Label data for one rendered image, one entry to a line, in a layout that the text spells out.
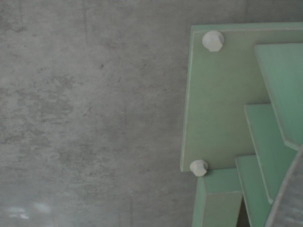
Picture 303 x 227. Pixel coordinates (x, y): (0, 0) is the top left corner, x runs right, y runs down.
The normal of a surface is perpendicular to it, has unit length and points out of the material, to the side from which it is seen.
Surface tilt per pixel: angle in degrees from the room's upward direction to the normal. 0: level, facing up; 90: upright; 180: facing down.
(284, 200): 91
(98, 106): 0
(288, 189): 91
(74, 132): 0
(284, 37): 0
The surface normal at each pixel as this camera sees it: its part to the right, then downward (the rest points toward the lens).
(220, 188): 0.02, -0.70
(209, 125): 0.11, 0.71
